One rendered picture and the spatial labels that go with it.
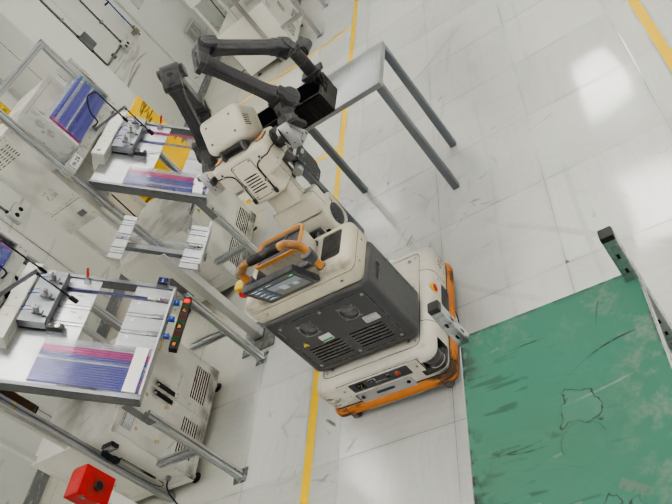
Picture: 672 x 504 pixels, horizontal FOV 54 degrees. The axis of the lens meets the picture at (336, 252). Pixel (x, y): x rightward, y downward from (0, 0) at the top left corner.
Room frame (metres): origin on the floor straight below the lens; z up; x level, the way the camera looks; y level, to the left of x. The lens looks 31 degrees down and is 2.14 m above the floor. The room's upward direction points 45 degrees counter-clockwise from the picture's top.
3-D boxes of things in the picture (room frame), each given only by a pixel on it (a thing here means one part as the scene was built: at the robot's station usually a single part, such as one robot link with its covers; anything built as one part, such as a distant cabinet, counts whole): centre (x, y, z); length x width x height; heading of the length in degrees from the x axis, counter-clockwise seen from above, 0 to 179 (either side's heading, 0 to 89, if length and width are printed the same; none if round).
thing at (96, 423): (3.26, 1.45, 0.31); 0.70 x 0.65 x 0.62; 148
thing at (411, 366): (2.16, 0.24, 0.23); 0.41 x 0.02 x 0.08; 57
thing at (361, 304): (2.37, 0.13, 0.59); 0.55 x 0.34 x 0.83; 57
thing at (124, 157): (4.41, 0.53, 0.65); 1.01 x 0.73 x 1.29; 58
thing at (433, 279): (2.44, 0.08, 0.16); 0.67 x 0.64 x 0.25; 147
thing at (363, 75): (3.47, -0.58, 0.40); 0.70 x 0.45 x 0.80; 57
